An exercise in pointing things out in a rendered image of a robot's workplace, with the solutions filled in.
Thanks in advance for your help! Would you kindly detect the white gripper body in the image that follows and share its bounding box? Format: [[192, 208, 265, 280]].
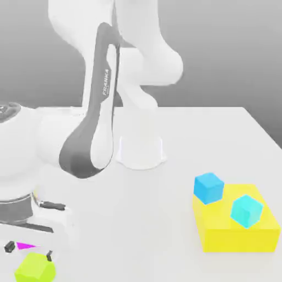
[[0, 216, 74, 252]]

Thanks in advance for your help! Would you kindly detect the small lime cube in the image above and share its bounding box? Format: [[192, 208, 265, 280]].
[[14, 252, 57, 282]]

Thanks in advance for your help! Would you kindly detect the small blue cube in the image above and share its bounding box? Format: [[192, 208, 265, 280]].
[[193, 172, 225, 205]]

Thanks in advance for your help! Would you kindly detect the small cyan cube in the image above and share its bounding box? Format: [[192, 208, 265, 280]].
[[230, 193, 264, 230]]

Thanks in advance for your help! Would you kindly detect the large yellow box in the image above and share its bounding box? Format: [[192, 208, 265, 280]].
[[192, 183, 282, 253]]

